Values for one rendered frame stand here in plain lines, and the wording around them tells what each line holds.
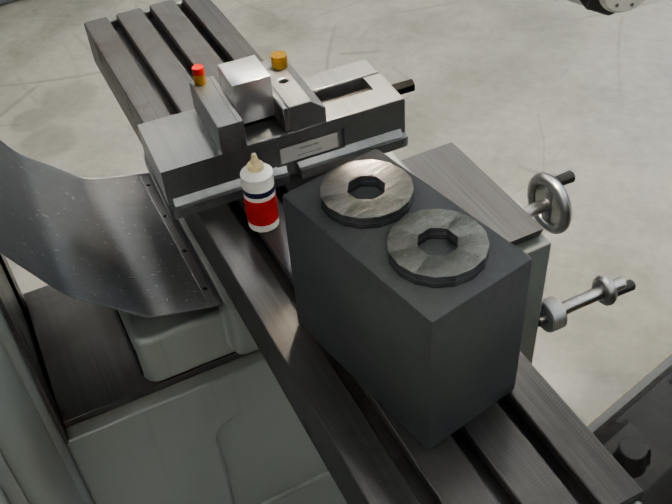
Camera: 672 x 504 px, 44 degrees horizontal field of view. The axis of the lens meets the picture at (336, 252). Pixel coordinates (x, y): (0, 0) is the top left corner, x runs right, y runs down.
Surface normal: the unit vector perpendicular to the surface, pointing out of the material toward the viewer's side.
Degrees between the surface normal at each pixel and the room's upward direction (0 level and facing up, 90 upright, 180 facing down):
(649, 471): 0
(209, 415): 90
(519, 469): 0
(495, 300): 90
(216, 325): 90
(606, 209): 0
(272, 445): 90
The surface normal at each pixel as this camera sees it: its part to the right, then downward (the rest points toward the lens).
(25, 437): 0.79, 0.36
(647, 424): -0.06, -0.73
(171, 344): 0.44, 0.59
